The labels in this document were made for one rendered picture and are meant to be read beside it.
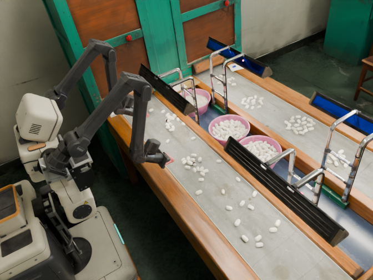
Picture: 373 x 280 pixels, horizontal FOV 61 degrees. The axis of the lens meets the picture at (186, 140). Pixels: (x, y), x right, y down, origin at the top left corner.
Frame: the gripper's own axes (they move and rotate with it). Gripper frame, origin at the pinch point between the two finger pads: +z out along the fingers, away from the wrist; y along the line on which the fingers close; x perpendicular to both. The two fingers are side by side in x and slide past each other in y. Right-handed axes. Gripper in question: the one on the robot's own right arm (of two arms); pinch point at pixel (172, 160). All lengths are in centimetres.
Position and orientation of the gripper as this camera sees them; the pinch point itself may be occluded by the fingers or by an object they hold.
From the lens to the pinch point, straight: 175.6
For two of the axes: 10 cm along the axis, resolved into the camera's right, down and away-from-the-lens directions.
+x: -4.4, 8.5, 2.9
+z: 7.3, 1.5, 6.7
